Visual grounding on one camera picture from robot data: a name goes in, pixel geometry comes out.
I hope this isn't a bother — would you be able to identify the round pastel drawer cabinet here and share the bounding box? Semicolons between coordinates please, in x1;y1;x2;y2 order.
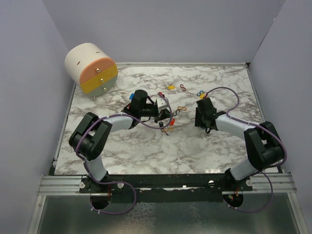
64;43;118;99

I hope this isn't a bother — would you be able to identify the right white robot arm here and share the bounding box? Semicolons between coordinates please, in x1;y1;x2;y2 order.
195;98;287;191

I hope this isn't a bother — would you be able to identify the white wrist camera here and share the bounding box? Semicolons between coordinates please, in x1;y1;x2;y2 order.
208;97;215;105
156;97;168;111

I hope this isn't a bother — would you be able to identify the orange S carabiner centre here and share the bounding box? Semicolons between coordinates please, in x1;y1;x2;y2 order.
177;106;187;111

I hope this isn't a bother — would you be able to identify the black S carabiner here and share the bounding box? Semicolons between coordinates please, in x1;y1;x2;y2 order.
173;109;180;116

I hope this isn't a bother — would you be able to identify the orange S carabiner lower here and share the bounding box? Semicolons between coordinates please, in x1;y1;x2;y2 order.
162;127;174;133

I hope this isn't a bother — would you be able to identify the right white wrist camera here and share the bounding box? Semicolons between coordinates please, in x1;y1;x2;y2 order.
208;97;215;105

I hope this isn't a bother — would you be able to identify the orange s carabiner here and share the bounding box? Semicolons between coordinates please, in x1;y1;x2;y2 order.
162;127;174;133
177;106;187;111

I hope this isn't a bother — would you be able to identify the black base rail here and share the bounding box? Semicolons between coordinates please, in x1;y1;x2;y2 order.
79;173;253;203

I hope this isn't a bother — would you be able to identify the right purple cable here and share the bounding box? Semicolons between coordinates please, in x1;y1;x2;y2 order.
203;87;288;213

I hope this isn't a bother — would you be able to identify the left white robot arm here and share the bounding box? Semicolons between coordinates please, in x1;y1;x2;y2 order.
69;90;173;193

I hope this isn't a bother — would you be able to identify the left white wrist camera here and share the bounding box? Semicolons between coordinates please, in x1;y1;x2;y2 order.
156;97;168;111

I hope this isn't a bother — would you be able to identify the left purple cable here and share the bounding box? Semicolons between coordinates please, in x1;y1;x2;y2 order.
75;94;174;215

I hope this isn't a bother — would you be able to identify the purple cable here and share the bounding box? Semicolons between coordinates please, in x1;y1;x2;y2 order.
203;87;288;213
75;94;174;215

